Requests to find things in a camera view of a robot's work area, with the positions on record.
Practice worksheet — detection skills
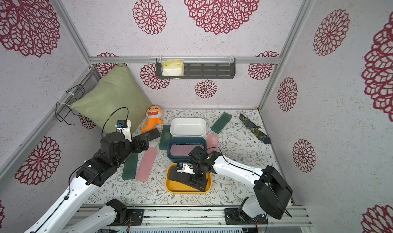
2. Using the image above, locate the green square pillow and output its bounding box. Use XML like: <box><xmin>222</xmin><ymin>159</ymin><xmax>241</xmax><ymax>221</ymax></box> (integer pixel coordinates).
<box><xmin>71</xmin><ymin>64</ymin><xmax>152</xmax><ymax>133</ymax></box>

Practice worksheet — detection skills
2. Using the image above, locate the black wire wall rack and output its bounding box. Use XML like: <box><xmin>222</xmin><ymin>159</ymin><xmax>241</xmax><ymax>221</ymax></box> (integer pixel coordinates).
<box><xmin>54</xmin><ymin>84</ymin><xmax>86</xmax><ymax>126</ymax></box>

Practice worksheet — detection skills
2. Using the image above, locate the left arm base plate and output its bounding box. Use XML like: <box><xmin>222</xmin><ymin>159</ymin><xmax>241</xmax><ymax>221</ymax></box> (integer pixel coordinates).
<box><xmin>123</xmin><ymin>208</ymin><xmax>144</xmax><ymax>226</ymax></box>

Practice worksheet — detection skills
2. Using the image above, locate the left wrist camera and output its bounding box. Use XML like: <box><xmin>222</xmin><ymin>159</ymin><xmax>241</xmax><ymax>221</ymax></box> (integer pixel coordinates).
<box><xmin>116</xmin><ymin>120</ymin><xmax>132</xmax><ymax>142</ymax></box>

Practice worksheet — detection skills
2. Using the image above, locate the yellow white sponge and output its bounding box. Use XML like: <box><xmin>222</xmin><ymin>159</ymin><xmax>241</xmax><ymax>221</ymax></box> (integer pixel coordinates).
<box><xmin>162</xmin><ymin>60</ymin><xmax>184</xmax><ymax>77</ymax></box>

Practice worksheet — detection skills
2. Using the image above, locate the pink pencil case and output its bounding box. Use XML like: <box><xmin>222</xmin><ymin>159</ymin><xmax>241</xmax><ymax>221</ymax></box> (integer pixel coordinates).
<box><xmin>169</xmin><ymin>144</ymin><xmax>200</xmax><ymax>157</ymax></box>
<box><xmin>135</xmin><ymin>147</ymin><xmax>158</xmax><ymax>182</ymax></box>
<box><xmin>206</xmin><ymin>133</ymin><xmax>220</xmax><ymax>153</ymax></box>

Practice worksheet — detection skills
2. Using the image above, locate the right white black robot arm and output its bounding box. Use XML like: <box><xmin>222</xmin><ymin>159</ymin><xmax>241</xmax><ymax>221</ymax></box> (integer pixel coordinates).
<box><xmin>177</xmin><ymin>146</ymin><xmax>293</xmax><ymax>221</ymax></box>

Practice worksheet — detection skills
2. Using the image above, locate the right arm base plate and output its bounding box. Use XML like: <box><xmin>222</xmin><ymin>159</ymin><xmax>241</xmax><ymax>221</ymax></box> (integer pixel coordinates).
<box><xmin>224</xmin><ymin>207</ymin><xmax>268</xmax><ymax>225</ymax></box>

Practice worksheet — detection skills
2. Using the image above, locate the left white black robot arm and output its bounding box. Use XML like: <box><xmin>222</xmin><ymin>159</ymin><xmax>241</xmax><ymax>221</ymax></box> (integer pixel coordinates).
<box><xmin>27</xmin><ymin>132</ymin><xmax>150</xmax><ymax>233</ymax></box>

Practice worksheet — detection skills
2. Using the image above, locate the black pencil case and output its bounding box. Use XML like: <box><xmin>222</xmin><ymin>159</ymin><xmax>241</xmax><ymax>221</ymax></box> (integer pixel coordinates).
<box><xmin>143</xmin><ymin>128</ymin><xmax>161</xmax><ymax>142</ymax></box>
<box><xmin>168</xmin><ymin>167</ymin><xmax>192</xmax><ymax>181</ymax></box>
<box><xmin>175</xmin><ymin>174</ymin><xmax>208</xmax><ymax>192</ymax></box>

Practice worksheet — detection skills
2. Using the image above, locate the teal storage box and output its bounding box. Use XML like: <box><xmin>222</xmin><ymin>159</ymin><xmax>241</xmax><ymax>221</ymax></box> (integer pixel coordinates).
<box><xmin>167</xmin><ymin>136</ymin><xmax>207</xmax><ymax>163</ymax></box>

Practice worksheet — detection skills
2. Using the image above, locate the green pencil case by white box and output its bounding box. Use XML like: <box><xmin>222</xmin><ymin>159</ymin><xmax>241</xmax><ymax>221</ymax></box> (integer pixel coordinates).
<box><xmin>159</xmin><ymin>125</ymin><xmax>172</xmax><ymax>151</ymax></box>

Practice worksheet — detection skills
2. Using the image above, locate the yellow storage box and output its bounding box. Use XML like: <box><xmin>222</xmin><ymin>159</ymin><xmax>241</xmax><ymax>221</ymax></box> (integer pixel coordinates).
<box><xmin>165</xmin><ymin>163</ymin><xmax>212</xmax><ymax>194</ymax></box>

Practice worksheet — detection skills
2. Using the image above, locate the white storage box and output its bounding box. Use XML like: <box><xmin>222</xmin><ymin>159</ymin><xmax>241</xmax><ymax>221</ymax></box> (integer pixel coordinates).
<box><xmin>170</xmin><ymin>117</ymin><xmax>207</xmax><ymax>137</ymax></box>

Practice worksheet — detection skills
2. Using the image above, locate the orange shark plush toy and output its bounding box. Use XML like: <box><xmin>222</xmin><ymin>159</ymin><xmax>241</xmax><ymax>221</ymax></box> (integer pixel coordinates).
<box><xmin>141</xmin><ymin>106</ymin><xmax>163</xmax><ymax>134</ymax></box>

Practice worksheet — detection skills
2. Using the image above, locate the green pencil case back right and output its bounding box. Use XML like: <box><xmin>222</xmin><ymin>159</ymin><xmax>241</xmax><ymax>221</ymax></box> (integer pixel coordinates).
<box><xmin>211</xmin><ymin>112</ymin><xmax>232</xmax><ymax>134</ymax></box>

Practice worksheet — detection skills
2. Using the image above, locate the folded dark floral umbrella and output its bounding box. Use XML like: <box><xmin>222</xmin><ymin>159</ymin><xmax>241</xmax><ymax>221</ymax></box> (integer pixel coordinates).
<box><xmin>239</xmin><ymin>113</ymin><xmax>271</xmax><ymax>144</ymax></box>

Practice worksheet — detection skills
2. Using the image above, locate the green pencil case front left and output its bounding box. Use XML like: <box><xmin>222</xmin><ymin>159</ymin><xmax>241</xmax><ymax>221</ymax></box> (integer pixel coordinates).
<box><xmin>122</xmin><ymin>153</ymin><xmax>139</xmax><ymax>181</ymax></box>

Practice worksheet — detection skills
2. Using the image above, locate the dark wall shelf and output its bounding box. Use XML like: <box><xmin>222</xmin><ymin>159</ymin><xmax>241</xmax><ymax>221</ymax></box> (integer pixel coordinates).
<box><xmin>156</xmin><ymin>57</ymin><xmax>236</xmax><ymax>80</ymax></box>

